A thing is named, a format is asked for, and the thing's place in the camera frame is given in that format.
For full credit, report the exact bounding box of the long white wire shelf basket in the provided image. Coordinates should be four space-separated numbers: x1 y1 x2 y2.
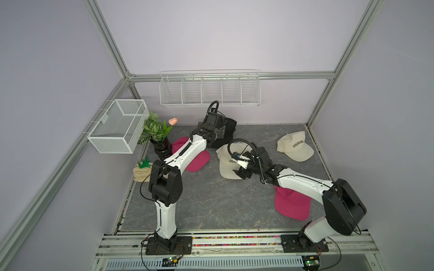
159 70 262 107

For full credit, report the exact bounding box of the pink tulip flower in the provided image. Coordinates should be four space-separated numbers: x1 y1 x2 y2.
168 118 178 126

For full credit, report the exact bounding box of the black cap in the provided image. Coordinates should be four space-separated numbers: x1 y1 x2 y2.
208 118 237 149

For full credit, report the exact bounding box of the pink cap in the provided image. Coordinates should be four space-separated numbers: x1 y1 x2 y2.
172 137 211 172
274 187 311 221

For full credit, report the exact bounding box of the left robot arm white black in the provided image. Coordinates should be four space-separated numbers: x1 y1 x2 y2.
149 100 227 250

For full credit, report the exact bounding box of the white wire cube basket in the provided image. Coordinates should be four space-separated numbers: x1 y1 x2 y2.
87 99 149 154

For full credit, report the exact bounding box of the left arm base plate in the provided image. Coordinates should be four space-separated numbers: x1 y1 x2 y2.
145 236 193 255

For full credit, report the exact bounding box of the green circuit board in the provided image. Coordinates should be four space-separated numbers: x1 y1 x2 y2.
161 257 178 267
302 256 321 271

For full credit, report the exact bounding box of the green circuit board left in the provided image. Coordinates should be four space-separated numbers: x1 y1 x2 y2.
161 257 178 267

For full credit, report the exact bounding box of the green circuit board right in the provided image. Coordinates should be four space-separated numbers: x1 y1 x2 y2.
302 256 321 271

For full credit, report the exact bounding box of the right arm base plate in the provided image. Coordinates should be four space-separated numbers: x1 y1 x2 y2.
280 234 329 254

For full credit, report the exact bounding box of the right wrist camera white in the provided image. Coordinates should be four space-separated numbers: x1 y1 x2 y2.
231 152 251 169

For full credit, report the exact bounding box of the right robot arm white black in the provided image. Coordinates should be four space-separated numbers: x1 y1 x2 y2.
227 138 367 249

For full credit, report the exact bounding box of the small green toy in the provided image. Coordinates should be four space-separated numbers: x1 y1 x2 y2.
137 157 152 169

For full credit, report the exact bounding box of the cream cap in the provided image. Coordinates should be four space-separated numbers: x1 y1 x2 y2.
216 142 252 180
277 131 314 162

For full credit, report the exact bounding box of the green artificial plant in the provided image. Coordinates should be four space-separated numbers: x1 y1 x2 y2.
138 111 172 145

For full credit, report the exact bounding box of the white slotted cable duct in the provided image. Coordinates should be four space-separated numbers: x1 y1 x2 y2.
102 255 304 271

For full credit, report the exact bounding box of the black plant pot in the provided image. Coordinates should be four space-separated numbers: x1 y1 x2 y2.
150 137 173 160

